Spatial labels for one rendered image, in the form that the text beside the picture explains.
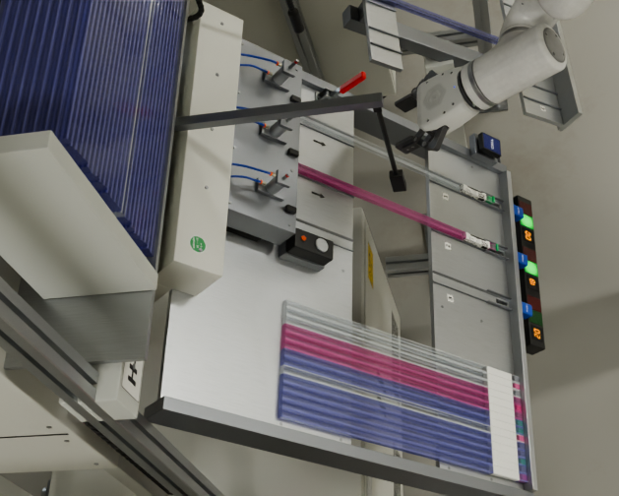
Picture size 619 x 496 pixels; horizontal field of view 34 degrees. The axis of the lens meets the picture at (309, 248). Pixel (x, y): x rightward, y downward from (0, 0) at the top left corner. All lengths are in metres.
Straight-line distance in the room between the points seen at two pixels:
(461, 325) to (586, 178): 1.19
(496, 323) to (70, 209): 0.98
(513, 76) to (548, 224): 1.25
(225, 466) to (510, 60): 0.96
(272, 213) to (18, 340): 0.57
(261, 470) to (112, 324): 0.77
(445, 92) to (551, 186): 1.24
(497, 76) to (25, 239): 0.82
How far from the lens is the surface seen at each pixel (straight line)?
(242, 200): 1.56
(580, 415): 2.64
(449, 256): 1.90
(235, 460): 2.05
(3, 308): 1.11
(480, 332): 1.88
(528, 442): 1.84
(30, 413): 1.49
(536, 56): 1.65
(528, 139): 3.04
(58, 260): 1.29
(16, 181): 1.14
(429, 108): 1.76
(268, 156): 1.64
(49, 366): 1.21
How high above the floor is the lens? 2.47
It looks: 57 degrees down
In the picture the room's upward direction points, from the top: 25 degrees counter-clockwise
